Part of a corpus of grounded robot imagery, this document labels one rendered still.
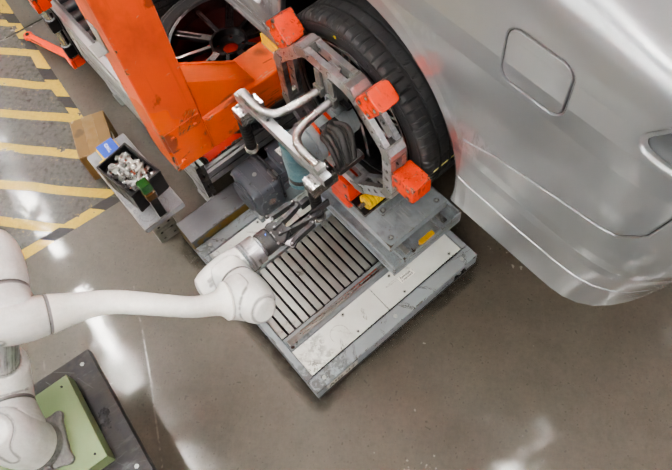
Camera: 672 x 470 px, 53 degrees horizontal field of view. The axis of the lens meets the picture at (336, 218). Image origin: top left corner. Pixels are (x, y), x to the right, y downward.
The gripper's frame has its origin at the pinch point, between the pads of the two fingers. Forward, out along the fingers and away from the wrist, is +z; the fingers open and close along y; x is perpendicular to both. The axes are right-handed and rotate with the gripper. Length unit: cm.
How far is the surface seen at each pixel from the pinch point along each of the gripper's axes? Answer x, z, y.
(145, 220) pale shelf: -38, -39, -57
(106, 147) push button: -35, -33, -92
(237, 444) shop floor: -83, -62, 16
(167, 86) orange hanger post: 9, -9, -60
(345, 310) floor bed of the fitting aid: -75, 0, 6
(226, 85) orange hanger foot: -9, 10, -62
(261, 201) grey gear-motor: -47, -1, -39
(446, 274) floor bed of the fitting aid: -75, 39, 21
